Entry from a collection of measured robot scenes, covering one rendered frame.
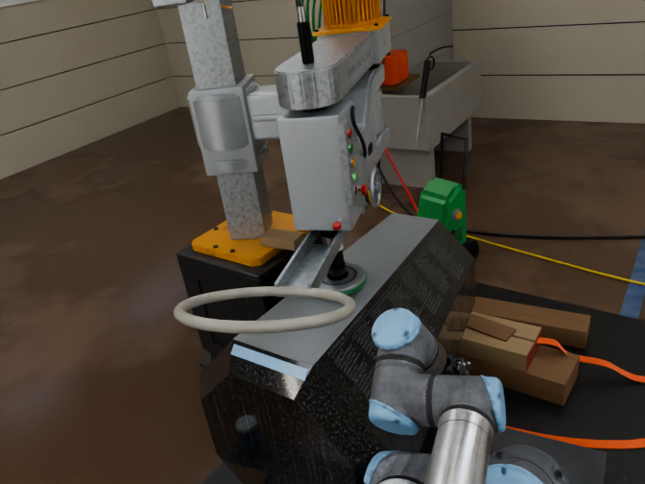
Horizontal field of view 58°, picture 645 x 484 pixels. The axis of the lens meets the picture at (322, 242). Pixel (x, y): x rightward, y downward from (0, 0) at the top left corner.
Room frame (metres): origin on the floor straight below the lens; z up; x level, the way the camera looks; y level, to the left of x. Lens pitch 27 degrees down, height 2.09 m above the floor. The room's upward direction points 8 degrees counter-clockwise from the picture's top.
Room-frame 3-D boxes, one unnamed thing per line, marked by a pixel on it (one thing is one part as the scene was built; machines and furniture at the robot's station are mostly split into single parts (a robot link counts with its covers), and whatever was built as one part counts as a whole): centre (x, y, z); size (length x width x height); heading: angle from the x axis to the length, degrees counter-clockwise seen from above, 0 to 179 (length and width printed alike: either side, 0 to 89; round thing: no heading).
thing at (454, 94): (5.35, -1.14, 0.43); 1.30 x 0.62 x 0.86; 144
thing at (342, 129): (1.86, -0.12, 1.41); 0.08 x 0.03 x 0.28; 161
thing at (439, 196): (3.51, -0.82, 0.43); 0.35 x 0.35 x 0.87; 35
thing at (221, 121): (2.73, 0.17, 1.41); 0.74 x 0.34 x 0.25; 72
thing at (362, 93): (2.33, -0.19, 1.35); 0.74 x 0.23 x 0.49; 161
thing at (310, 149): (2.04, -0.07, 1.36); 0.36 x 0.22 x 0.45; 161
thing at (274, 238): (2.59, 0.20, 0.81); 0.20 x 0.10 x 0.05; 58
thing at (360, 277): (1.97, -0.04, 0.92); 0.21 x 0.21 x 0.01
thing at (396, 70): (5.38, -0.90, 1.00); 0.50 x 0.22 x 0.33; 144
